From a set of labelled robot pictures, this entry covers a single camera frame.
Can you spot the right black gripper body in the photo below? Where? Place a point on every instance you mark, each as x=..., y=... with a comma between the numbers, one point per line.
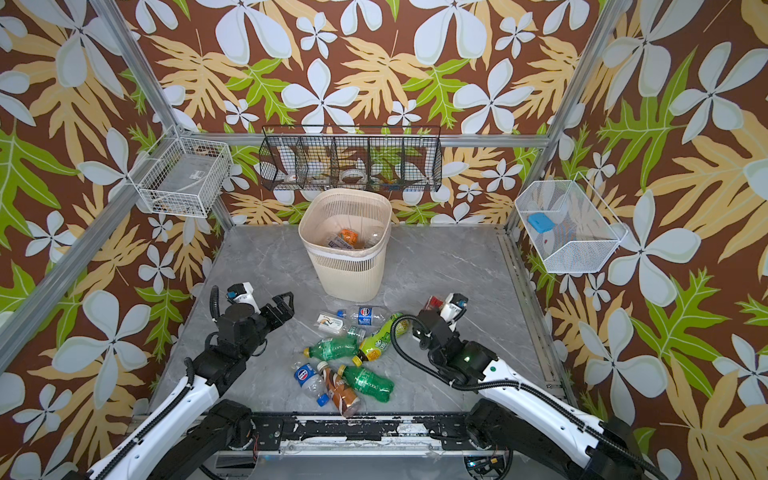
x=430, y=324

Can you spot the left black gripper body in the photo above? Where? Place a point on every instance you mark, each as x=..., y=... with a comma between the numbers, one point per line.
x=269, y=321

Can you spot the pepsi bottle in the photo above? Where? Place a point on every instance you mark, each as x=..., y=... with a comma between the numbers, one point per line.
x=310, y=382
x=368, y=316

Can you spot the dark green label water bottle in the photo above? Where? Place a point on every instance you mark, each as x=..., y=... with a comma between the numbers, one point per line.
x=373, y=236

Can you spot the yellow label juice bottle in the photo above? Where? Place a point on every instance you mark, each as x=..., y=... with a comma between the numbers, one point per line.
x=349, y=236

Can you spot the orange red label bottle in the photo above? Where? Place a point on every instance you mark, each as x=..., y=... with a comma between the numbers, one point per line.
x=434, y=304

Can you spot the clear bottle blue cap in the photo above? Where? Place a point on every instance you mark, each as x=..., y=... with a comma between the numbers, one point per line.
x=340, y=243

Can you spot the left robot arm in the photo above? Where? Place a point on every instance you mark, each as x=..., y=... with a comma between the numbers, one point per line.
x=193, y=422

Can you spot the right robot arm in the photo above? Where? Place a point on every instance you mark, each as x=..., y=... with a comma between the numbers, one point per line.
x=516, y=415

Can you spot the beige plastic waste bin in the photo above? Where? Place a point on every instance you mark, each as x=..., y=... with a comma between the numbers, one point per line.
x=351, y=275

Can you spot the white label small bottle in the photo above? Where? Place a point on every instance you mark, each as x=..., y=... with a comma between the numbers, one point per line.
x=335, y=326

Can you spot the lime green label bottle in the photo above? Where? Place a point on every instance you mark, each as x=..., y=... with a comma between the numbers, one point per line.
x=372, y=348

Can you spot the green soda bottle upper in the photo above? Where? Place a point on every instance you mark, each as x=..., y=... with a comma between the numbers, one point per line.
x=333, y=348

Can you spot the green soda bottle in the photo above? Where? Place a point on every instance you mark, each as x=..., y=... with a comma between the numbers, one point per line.
x=367, y=382
x=333, y=348

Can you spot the green soda bottle lower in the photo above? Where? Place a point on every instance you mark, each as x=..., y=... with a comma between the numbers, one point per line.
x=367, y=382

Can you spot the brown tea bottle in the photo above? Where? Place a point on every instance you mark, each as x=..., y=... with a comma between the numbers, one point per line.
x=342, y=396

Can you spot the blue object in basket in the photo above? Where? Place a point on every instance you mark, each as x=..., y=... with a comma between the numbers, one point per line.
x=540, y=222

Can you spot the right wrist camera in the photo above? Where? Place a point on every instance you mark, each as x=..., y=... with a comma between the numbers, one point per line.
x=453, y=308

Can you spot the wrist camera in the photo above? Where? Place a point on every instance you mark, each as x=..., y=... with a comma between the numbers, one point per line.
x=242, y=293
x=453, y=308

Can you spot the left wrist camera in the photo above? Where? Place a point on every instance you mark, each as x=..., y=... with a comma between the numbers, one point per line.
x=242, y=293

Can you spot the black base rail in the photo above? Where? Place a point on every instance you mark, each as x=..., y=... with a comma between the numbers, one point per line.
x=428, y=435

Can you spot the black wire wall basket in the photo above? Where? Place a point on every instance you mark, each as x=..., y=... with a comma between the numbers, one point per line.
x=379, y=159

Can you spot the white wire basket left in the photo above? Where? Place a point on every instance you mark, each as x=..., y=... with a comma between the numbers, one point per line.
x=182, y=174

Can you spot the white wire basket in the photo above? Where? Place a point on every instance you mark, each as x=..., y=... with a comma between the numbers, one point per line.
x=587, y=230
x=182, y=174

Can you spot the white wire basket right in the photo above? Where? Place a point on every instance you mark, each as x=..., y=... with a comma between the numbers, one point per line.
x=587, y=230

